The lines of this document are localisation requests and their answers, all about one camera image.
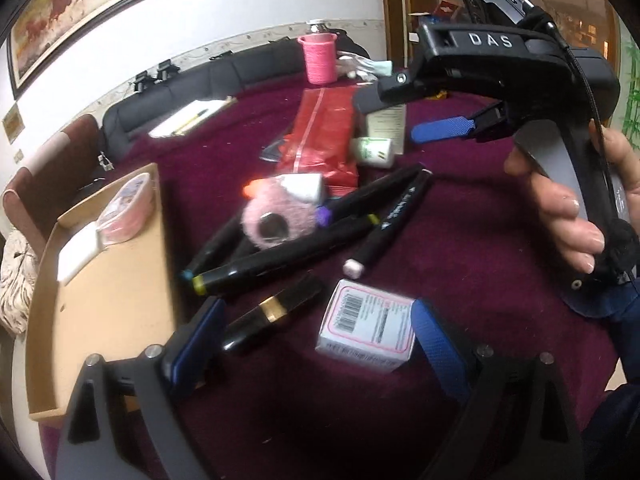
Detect black gold lipstick tube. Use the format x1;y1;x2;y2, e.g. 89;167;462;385
220;275;326;353

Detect floral beige blanket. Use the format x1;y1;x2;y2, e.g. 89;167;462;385
0;230;43;333

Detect white box with barcode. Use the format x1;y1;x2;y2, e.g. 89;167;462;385
315;279;418;373

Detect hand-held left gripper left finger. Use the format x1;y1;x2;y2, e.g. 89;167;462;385
52;296;227;480

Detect brown upholstered chair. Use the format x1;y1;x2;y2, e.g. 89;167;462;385
2;114;101;261

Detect black leather sofa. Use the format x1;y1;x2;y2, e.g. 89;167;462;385
100;27;371;161

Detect wooden door frame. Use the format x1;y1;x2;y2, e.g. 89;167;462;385
378;0;418;68

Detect green bamboo plant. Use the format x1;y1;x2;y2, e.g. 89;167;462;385
620;35;640;153

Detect person's navy clothing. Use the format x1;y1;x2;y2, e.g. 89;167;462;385
582;384;640;480

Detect cardboard box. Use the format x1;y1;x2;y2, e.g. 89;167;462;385
25;162;176;421

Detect framed horse painting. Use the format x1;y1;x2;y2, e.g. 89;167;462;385
7;0;221;101

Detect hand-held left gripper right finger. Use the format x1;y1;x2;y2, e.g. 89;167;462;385
410;298;587;480

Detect pink fuzzy round item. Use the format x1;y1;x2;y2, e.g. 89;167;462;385
241;185;318;251

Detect flat white block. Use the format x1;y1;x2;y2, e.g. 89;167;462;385
56;222;103;283

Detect black marker purple end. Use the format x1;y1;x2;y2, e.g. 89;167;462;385
316;162;426;226

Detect red foil packet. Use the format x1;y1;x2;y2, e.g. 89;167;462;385
275;87;361;198

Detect person's right hand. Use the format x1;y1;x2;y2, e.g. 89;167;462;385
504;146;608;276

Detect black marker yellow ends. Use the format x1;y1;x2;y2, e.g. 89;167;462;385
192;212;381;297

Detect black marker blue ends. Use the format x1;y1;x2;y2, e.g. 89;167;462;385
181;210;251;281

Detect pink round lidded container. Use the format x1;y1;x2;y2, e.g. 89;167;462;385
95;172;156;246

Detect white glue bottle orange cap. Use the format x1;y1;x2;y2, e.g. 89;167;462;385
243;172;325;207

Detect white notebook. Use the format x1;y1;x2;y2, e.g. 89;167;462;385
148;96;238;138

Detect small white green bottle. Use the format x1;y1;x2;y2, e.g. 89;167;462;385
350;136;393;170

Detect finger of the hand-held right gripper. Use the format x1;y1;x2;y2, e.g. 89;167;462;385
410;101;517;144
352;71;437;117

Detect white crumpled cloth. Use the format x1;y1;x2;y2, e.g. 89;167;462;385
337;52;393;81

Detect black marker pale pink end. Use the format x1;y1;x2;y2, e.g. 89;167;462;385
344;169;433;281

